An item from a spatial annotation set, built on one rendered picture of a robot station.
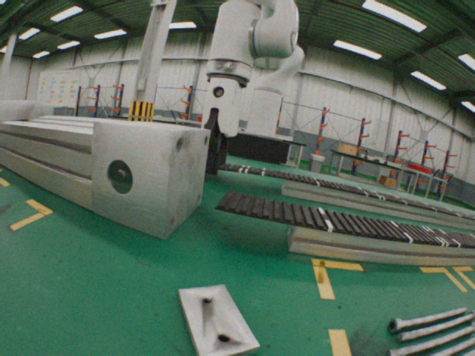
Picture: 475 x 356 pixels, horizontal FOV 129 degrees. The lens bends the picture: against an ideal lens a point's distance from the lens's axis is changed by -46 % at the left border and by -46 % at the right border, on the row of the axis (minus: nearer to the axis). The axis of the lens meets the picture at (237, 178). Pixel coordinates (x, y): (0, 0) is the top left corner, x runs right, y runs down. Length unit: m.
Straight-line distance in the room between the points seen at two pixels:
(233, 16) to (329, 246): 0.38
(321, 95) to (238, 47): 7.95
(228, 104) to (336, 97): 8.18
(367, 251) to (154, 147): 0.22
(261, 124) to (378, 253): 0.68
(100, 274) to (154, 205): 0.07
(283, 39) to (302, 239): 0.30
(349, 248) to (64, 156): 0.32
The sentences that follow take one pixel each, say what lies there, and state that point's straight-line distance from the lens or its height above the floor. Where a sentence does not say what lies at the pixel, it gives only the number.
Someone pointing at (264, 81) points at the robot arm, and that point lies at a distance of 0.85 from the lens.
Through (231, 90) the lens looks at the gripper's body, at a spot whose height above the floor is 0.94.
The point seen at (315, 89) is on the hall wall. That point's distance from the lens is 8.28.
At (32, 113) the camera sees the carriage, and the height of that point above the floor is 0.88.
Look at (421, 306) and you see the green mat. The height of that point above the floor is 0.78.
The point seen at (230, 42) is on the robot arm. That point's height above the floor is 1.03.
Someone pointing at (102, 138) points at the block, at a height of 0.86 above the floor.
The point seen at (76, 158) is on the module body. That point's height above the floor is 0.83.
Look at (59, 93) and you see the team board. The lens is 6.25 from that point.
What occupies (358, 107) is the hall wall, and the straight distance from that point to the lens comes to 8.75.
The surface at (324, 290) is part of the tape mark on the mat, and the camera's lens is 0.17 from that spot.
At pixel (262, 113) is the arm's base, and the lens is 0.82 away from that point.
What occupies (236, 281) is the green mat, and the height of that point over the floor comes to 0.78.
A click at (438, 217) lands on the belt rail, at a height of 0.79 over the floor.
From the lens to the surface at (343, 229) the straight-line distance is 0.21.
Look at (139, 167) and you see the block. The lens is 0.18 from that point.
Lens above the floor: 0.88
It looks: 14 degrees down
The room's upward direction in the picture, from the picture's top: 10 degrees clockwise
